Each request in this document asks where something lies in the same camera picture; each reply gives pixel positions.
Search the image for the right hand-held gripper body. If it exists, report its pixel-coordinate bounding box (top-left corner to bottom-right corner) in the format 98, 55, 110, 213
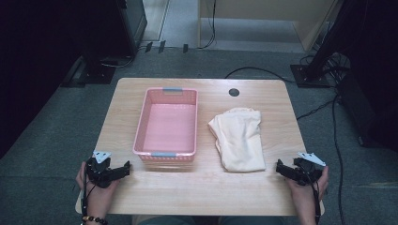
292, 152, 327, 187

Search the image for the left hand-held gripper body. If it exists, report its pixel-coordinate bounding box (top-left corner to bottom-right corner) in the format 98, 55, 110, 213
84, 151, 115, 189

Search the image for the cream cloth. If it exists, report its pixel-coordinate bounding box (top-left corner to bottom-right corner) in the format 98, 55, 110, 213
207, 107, 268, 173

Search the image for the pink plastic basket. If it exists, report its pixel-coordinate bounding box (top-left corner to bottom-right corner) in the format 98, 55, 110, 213
132, 87, 199, 163

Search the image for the person's left hand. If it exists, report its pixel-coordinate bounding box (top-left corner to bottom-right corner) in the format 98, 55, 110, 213
75, 161, 122, 208

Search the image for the person's right hand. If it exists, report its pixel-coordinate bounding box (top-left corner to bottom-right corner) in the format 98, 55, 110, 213
285, 165, 330, 208

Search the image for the black equipment box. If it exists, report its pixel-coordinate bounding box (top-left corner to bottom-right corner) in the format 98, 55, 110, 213
336, 69, 398, 153

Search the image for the dark curtain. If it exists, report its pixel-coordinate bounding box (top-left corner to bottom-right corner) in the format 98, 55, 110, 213
0, 0, 92, 158

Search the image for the black cabinet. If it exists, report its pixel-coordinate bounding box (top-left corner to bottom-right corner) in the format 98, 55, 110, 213
79, 0, 148, 61

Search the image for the light wooden cabinet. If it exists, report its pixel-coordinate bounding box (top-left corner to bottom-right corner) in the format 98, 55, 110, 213
196, 0, 342, 53

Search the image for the left hand-held gripper black cable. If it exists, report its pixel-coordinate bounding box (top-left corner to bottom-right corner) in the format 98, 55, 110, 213
81, 167, 96, 219

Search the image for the hand-held gripper black cable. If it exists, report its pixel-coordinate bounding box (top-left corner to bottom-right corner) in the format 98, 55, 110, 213
81, 167, 96, 219
308, 174, 323, 225

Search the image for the right hand-held gripper black cable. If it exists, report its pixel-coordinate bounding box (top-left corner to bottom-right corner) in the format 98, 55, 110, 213
308, 174, 323, 225

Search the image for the long black floor cable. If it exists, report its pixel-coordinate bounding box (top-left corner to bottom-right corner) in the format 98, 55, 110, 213
330, 93, 346, 225

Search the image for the dark beaded bracelet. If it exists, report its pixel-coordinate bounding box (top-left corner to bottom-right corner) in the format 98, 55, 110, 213
81, 215, 109, 225

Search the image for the black stand with base plate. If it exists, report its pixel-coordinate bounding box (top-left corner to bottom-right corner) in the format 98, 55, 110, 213
289, 0, 356, 89

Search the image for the black stand base plate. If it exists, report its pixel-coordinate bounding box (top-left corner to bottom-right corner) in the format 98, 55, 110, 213
60, 55, 117, 89

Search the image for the white floor cable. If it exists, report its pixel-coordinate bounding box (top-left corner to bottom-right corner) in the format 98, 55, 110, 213
99, 46, 148, 69

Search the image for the black hanging cable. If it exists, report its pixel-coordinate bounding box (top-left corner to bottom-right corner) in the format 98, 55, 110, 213
196, 0, 218, 51

